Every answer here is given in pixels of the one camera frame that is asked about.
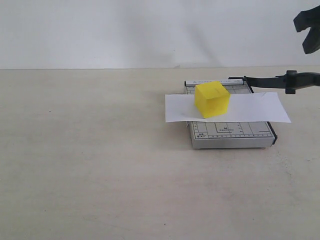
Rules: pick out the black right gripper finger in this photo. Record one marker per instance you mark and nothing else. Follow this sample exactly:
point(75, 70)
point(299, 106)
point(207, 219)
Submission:
point(307, 19)
point(311, 42)

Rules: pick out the black cutter blade arm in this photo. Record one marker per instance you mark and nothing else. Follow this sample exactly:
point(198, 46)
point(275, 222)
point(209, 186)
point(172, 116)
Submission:
point(290, 81)

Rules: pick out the white paper sheet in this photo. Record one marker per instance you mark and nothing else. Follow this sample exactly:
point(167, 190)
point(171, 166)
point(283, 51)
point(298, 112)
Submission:
point(250, 107)

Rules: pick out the yellow foam cube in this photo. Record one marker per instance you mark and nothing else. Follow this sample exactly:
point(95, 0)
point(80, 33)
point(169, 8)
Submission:
point(211, 99)

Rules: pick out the grey paper cutter base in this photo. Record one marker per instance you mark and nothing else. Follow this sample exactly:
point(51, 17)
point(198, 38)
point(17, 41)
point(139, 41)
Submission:
point(229, 135)

